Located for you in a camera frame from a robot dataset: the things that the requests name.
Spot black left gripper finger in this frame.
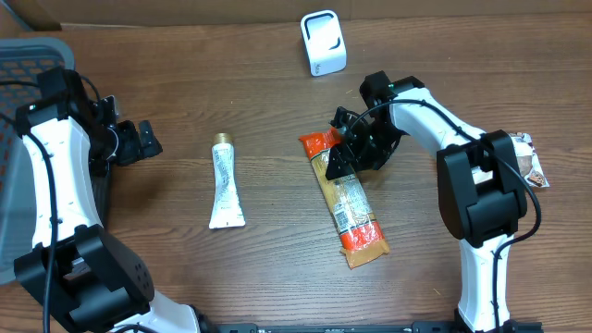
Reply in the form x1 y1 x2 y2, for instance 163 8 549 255
116 120 141 166
139 120 163 159

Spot red orange pasta package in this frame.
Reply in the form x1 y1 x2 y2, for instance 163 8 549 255
300 129 390 269

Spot white tube gold cap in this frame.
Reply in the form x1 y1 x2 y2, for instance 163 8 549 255
209 133 246 229

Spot beige plastic pouch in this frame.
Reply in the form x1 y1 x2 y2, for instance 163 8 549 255
510 132 549 188

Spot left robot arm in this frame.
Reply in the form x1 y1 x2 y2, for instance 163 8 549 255
14 67 211 332

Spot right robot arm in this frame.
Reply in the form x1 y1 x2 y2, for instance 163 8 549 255
326 71 543 332

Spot white barcode scanner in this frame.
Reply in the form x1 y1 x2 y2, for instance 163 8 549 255
301 9 347 77

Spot grey plastic mesh basket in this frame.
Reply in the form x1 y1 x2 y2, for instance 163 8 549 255
1 37 75 285

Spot brown cardboard backdrop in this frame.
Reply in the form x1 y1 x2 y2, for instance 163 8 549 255
1 0 591 31

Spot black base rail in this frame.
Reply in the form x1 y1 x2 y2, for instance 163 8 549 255
215 321 545 333

